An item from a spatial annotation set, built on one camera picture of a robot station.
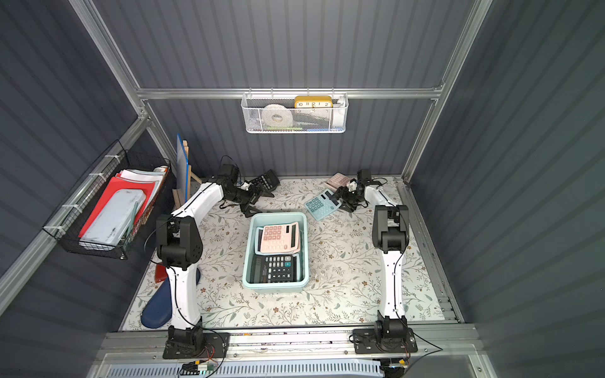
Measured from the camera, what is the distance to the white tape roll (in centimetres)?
84

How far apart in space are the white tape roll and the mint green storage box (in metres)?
0.36

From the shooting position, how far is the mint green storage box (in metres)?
0.80
